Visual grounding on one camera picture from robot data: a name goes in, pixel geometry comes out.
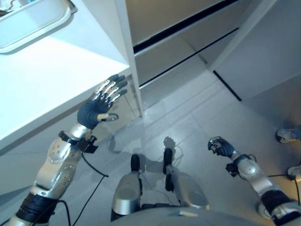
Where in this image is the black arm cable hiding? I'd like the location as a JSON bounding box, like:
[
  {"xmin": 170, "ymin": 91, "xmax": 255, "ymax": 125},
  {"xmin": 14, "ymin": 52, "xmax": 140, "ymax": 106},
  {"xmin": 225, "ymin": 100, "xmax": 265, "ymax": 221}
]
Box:
[
  {"xmin": 268, "ymin": 173, "xmax": 294, "ymax": 181},
  {"xmin": 53, "ymin": 152, "xmax": 110, "ymax": 226}
]

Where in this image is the white counter cabinet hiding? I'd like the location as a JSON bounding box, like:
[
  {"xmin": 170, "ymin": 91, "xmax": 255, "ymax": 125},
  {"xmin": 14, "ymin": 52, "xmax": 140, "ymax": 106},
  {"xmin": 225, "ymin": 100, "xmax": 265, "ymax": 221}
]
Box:
[{"xmin": 0, "ymin": 0, "xmax": 144, "ymax": 156}]

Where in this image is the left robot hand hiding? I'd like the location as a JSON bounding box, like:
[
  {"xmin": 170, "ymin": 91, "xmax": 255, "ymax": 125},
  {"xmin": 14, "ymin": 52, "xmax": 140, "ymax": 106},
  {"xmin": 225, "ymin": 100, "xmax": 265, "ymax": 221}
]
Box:
[{"xmin": 77, "ymin": 74, "xmax": 128, "ymax": 130}]

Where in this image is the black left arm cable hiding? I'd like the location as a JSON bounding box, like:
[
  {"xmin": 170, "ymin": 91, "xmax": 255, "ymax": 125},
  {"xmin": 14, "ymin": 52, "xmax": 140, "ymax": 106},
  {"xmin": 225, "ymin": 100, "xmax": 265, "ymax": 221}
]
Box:
[{"xmin": 53, "ymin": 152, "xmax": 110, "ymax": 226}]

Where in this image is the thin white floor cable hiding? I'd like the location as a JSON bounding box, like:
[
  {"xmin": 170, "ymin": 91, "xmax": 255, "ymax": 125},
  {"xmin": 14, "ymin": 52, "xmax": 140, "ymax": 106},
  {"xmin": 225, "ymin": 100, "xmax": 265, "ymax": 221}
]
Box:
[{"xmin": 173, "ymin": 143, "xmax": 188, "ymax": 167}]

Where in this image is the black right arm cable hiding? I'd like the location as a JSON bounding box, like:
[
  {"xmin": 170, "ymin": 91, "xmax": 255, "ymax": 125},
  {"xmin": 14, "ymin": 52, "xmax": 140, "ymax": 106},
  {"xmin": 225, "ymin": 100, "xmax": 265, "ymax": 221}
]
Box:
[{"xmin": 268, "ymin": 173, "xmax": 294, "ymax": 181}]

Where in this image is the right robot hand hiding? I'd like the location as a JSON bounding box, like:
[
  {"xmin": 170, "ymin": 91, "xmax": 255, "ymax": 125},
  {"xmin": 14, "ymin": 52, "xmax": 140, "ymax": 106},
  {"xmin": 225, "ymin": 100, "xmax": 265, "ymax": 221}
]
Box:
[{"xmin": 207, "ymin": 136, "xmax": 236, "ymax": 157}]

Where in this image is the right silver robot leg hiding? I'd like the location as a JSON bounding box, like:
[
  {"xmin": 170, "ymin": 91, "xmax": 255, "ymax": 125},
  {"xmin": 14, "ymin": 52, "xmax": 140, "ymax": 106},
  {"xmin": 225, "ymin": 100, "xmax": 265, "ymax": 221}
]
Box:
[{"xmin": 163, "ymin": 148, "xmax": 210, "ymax": 210}]

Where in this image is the grey robot torso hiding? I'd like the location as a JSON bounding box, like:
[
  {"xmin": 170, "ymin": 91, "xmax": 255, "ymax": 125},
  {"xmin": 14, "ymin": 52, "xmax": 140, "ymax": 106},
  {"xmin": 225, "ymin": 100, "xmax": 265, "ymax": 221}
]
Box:
[{"xmin": 110, "ymin": 204, "xmax": 301, "ymax": 226}]

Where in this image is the person's white shoe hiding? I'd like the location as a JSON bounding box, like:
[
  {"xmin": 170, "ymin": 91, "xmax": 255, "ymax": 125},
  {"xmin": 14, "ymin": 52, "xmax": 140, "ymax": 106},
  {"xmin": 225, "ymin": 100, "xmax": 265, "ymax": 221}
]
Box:
[
  {"xmin": 276, "ymin": 128, "xmax": 301, "ymax": 143},
  {"xmin": 287, "ymin": 164, "xmax": 301, "ymax": 181}
]

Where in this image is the silver robot leg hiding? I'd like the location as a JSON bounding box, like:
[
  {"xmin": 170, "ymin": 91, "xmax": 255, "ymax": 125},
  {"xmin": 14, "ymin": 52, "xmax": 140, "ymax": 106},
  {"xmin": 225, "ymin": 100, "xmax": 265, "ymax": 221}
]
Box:
[
  {"xmin": 163, "ymin": 148, "xmax": 210, "ymax": 210},
  {"xmin": 111, "ymin": 153, "xmax": 142, "ymax": 215}
]

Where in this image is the left silver robot leg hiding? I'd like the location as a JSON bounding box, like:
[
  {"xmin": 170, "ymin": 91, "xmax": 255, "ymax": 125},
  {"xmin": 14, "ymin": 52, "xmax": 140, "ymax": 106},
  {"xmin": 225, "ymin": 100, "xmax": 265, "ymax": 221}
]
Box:
[{"xmin": 111, "ymin": 153, "xmax": 142, "ymax": 215}]

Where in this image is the refrigerator body with drawers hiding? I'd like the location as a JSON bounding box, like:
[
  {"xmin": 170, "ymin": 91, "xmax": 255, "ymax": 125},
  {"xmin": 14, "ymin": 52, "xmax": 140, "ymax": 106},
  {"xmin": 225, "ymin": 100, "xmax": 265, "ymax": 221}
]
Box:
[{"xmin": 126, "ymin": 0, "xmax": 243, "ymax": 95}]

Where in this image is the white plastic tray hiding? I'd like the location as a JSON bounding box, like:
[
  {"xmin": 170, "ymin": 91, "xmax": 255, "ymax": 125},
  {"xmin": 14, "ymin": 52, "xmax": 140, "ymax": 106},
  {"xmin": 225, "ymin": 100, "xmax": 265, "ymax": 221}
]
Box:
[{"xmin": 0, "ymin": 0, "xmax": 79, "ymax": 55}]

